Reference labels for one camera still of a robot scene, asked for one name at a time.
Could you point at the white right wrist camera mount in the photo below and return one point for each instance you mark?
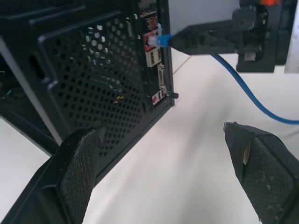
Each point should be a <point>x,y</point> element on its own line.
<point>294,49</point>

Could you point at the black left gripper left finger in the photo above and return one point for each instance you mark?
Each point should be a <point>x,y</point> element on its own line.
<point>70,172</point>

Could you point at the black computer tower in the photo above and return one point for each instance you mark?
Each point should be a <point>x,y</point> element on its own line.
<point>93,81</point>

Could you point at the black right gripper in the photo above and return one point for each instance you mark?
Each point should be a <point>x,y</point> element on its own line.
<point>259,35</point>

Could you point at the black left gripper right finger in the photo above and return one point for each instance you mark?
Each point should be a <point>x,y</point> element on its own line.
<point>264,172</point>

